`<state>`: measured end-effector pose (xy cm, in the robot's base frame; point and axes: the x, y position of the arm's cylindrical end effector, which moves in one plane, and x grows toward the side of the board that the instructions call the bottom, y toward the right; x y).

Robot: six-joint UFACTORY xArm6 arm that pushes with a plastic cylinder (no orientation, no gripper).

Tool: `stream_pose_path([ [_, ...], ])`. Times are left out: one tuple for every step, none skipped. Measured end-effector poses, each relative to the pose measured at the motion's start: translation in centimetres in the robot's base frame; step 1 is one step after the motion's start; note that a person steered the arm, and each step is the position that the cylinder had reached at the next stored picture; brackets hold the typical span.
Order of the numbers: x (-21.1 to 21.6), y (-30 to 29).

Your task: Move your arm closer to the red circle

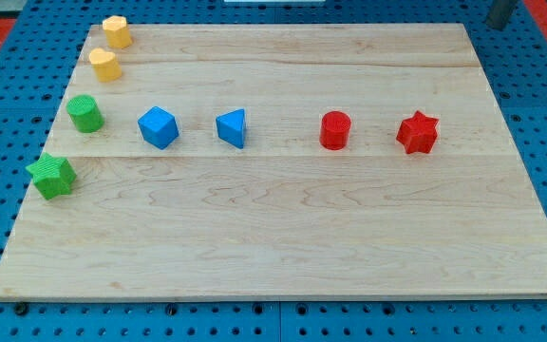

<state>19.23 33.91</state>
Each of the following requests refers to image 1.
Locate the light wooden board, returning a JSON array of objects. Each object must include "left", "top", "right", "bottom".
[{"left": 0, "top": 24, "right": 547, "bottom": 302}]

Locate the blue triangle block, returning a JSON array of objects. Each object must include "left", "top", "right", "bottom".
[{"left": 216, "top": 108, "right": 246, "bottom": 149}]

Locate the red cylinder block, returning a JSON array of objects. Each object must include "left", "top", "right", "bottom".
[{"left": 319, "top": 111, "right": 351, "bottom": 150}]

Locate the blue cube block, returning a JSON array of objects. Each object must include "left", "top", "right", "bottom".
[{"left": 138, "top": 106, "right": 179, "bottom": 150}]

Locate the red star block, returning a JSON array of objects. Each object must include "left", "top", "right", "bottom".
[{"left": 396, "top": 110, "right": 439, "bottom": 154}]

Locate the green cylinder block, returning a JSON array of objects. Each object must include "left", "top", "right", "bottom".
[{"left": 66, "top": 94, "right": 104, "bottom": 133}]

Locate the yellow heart block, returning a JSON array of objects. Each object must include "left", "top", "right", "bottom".
[{"left": 88, "top": 47, "right": 123, "bottom": 83}]

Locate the yellow hexagon block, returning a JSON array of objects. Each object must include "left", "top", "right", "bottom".
[{"left": 102, "top": 15, "right": 133, "bottom": 48}]

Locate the green star block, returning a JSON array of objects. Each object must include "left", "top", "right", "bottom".
[{"left": 26, "top": 152, "right": 77, "bottom": 200}]

